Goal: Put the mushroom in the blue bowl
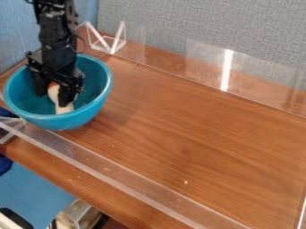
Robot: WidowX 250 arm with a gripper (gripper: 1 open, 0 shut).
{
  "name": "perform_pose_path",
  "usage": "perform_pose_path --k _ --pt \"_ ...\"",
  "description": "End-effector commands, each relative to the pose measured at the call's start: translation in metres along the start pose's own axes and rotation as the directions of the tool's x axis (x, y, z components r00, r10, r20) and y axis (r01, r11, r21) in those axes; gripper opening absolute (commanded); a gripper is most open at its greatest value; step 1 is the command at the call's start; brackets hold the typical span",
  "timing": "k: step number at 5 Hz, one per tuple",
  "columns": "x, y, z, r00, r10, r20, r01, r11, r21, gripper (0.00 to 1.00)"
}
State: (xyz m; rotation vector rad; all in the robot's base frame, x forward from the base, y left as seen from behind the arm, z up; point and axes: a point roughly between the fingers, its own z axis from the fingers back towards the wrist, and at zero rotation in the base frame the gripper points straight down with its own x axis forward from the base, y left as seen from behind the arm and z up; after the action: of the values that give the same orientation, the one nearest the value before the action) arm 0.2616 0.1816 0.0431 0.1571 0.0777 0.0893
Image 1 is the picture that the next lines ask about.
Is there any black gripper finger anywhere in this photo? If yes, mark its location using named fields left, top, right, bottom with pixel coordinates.
left=31, top=72, right=51, bottom=97
left=58, top=83, right=84, bottom=107

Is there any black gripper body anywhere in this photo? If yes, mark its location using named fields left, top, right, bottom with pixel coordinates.
left=26, top=38, right=86, bottom=85

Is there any brown and white toy mushroom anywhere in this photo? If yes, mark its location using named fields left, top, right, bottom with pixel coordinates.
left=48, top=82, right=74, bottom=115

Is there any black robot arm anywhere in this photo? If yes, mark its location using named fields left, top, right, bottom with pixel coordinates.
left=26, top=0, right=86, bottom=107

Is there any blue plastic bowl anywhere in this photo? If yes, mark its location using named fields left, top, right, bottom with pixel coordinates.
left=3, top=55, right=114, bottom=131

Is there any dark blue object at edge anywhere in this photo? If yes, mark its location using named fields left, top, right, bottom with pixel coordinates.
left=0, top=106, right=19, bottom=177

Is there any grey metal table leg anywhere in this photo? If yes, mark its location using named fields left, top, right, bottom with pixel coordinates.
left=47, top=199, right=102, bottom=229

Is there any black and white floor object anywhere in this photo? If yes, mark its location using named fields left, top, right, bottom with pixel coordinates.
left=0, top=208, right=34, bottom=229

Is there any clear acrylic front barrier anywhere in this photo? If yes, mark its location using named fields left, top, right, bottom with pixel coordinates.
left=0, top=118, right=249, bottom=229

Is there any clear acrylic barrier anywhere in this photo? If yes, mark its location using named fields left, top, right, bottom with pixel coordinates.
left=0, top=118, right=249, bottom=229
left=75, top=21, right=306, bottom=119

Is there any clear acrylic back barrier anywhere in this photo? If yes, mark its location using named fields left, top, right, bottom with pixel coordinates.
left=75, top=21, right=306, bottom=119

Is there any clear acrylic corner bracket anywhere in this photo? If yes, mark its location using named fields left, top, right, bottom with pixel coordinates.
left=75, top=21, right=127, bottom=55

